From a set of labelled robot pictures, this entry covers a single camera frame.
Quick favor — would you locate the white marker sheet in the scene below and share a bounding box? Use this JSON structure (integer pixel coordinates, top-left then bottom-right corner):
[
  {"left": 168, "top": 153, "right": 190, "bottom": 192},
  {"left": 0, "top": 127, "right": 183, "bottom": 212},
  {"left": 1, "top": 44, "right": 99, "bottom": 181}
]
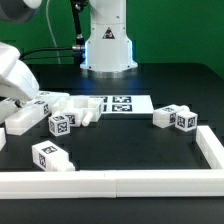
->
[{"left": 91, "top": 95, "right": 154, "bottom": 114}]

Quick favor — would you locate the white chair back assembly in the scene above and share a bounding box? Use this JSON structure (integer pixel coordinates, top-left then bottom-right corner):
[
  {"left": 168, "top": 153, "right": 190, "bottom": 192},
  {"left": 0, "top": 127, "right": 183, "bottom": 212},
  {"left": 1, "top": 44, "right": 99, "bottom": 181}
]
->
[{"left": 0, "top": 91, "right": 69, "bottom": 136}]

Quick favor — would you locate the white chair seat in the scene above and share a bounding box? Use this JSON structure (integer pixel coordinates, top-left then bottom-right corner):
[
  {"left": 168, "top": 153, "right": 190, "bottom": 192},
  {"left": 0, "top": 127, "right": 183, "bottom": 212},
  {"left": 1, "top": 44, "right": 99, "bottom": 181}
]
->
[{"left": 51, "top": 96, "right": 103, "bottom": 127}]

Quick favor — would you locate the white left fence bar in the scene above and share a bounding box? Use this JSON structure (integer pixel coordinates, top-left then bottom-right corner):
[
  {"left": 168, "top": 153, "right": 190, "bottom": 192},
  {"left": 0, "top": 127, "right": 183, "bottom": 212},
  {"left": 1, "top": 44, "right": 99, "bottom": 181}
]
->
[{"left": 0, "top": 128, "right": 6, "bottom": 151}]

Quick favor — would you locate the black cable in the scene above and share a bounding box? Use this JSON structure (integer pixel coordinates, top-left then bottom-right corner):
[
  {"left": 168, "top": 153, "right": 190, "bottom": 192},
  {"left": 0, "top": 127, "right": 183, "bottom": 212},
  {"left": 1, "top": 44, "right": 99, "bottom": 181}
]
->
[{"left": 18, "top": 0, "right": 88, "bottom": 66}]

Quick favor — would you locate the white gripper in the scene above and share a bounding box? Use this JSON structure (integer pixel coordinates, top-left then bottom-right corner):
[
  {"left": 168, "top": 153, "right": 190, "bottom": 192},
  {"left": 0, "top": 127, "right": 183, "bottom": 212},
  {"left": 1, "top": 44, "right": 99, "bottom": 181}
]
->
[{"left": 0, "top": 42, "right": 39, "bottom": 101}]

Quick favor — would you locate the white front fence bar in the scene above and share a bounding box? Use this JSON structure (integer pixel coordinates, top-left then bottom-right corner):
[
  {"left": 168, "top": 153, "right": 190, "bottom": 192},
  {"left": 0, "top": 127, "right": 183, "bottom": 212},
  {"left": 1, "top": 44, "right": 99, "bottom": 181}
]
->
[{"left": 0, "top": 170, "right": 224, "bottom": 199}]

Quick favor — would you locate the white right fence bar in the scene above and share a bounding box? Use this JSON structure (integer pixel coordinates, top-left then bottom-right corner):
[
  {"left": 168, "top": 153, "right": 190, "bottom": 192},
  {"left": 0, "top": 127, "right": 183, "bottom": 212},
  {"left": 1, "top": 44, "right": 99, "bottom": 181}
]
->
[{"left": 196, "top": 126, "right": 224, "bottom": 170}]

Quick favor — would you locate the white fence bar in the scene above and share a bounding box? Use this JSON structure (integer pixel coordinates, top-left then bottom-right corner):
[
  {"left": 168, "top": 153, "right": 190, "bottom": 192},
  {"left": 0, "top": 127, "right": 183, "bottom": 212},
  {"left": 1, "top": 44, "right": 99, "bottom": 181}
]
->
[
  {"left": 0, "top": 170, "right": 224, "bottom": 199},
  {"left": 196, "top": 126, "right": 224, "bottom": 170},
  {"left": 0, "top": 128, "right": 6, "bottom": 151}
]

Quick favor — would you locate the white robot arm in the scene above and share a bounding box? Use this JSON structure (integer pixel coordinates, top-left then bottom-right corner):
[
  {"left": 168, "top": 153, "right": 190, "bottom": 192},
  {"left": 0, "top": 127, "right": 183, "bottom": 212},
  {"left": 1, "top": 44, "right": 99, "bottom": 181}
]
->
[{"left": 0, "top": 0, "right": 137, "bottom": 101}]

